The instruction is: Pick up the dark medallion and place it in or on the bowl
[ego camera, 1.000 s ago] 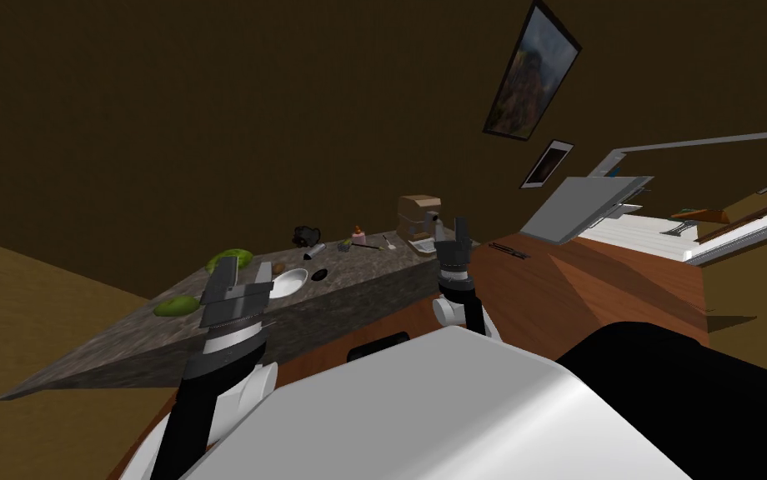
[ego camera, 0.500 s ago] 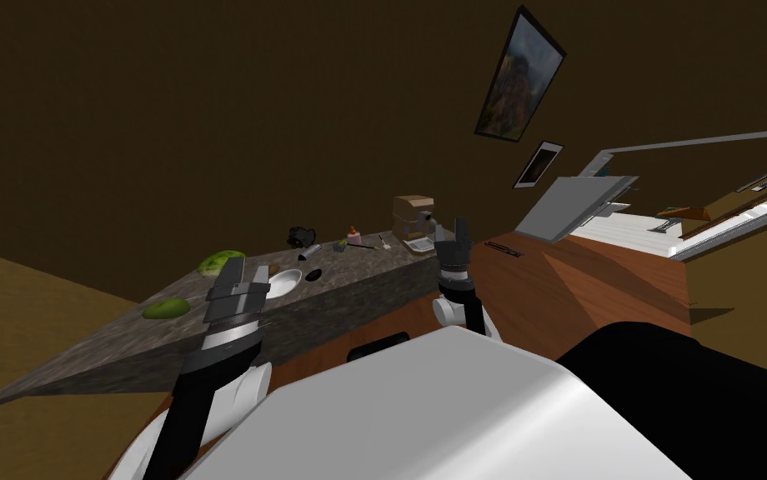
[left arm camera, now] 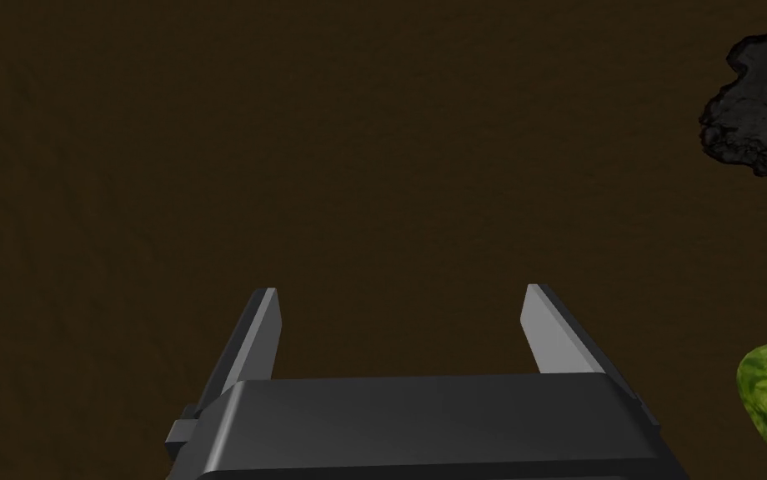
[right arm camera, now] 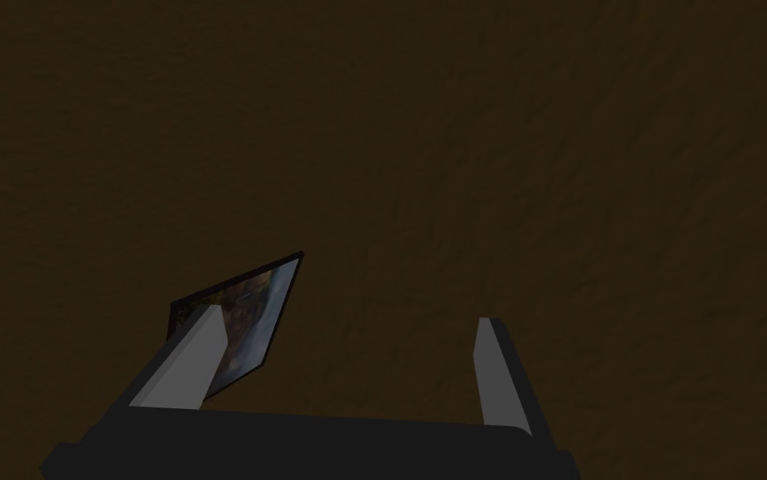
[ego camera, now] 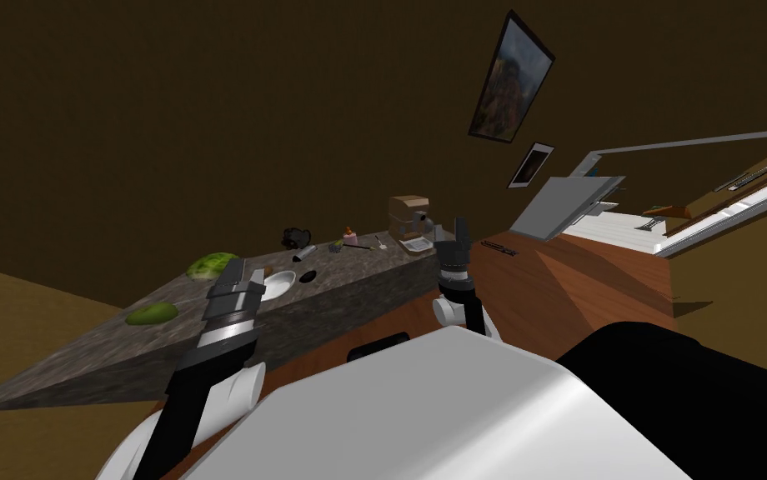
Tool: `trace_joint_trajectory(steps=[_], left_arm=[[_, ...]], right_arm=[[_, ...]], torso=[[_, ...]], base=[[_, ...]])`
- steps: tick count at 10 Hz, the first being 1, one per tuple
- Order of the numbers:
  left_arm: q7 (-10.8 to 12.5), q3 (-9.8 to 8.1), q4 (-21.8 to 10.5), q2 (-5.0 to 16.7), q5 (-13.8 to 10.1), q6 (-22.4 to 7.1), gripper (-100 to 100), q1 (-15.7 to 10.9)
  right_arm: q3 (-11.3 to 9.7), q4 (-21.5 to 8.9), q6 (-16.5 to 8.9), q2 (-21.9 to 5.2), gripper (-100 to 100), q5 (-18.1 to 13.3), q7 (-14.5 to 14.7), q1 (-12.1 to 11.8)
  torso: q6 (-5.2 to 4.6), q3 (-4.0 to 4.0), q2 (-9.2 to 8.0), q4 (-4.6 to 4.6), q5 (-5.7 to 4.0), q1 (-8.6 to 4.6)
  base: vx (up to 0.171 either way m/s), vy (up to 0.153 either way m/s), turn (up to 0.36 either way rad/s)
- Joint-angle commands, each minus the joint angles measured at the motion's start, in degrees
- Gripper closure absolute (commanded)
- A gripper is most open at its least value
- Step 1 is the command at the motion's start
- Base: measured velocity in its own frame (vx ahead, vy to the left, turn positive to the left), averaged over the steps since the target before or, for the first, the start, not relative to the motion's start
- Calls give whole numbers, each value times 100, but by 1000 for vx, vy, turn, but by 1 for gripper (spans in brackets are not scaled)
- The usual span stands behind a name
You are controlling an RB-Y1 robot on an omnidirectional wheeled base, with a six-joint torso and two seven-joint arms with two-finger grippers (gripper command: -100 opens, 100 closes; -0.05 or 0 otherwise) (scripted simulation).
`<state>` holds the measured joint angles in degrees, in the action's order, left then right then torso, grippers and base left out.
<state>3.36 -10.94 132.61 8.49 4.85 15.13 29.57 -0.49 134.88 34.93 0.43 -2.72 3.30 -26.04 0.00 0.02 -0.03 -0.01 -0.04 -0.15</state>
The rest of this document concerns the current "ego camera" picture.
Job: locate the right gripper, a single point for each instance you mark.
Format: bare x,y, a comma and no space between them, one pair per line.
453,254

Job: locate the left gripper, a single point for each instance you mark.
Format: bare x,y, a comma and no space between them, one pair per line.
233,300

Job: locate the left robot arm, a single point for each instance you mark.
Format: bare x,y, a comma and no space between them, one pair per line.
187,400

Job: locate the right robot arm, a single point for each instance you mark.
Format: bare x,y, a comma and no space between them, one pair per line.
690,400

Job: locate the white bowl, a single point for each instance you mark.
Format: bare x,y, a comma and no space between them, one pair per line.
279,285

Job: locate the green lettuce head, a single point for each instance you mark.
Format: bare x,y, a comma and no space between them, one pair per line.
210,265

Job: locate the dark knife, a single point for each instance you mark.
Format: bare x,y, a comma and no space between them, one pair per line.
499,248

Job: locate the brown coffee machine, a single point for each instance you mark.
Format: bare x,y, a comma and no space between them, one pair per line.
409,223

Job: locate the black lumpy object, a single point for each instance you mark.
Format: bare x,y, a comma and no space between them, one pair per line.
295,237

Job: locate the grey cylinder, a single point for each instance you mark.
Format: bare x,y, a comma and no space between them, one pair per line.
304,253

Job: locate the black round disc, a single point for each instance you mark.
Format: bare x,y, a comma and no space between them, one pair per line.
307,276

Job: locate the dark small clump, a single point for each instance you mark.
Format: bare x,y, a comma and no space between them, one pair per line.
335,247

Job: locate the small white framed picture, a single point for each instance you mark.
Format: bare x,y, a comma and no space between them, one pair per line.
531,165

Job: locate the green oblong vegetable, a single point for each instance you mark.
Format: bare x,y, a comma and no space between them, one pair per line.
152,313

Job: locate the grey flat panel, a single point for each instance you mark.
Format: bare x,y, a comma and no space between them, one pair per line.
563,206

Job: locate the black thin utensil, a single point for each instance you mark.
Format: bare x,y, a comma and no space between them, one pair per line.
357,246

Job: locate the pink small bottle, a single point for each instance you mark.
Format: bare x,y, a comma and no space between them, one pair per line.
350,236

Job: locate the brown wooden table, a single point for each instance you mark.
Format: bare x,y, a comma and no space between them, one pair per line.
590,293

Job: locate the large dark framed picture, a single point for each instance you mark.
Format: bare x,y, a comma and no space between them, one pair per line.
510,80

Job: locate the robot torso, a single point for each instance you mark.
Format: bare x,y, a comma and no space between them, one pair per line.
437,413

